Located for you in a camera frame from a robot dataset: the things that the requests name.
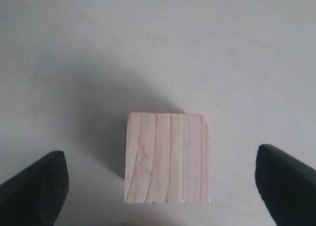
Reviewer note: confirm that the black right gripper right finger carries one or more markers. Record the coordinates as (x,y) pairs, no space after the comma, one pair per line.
(287,186)

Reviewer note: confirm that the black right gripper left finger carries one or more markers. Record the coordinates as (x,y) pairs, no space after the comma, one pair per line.
(36,195)

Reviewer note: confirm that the striped medium-large wooden cube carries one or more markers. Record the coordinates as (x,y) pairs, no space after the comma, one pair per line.
(167,158)

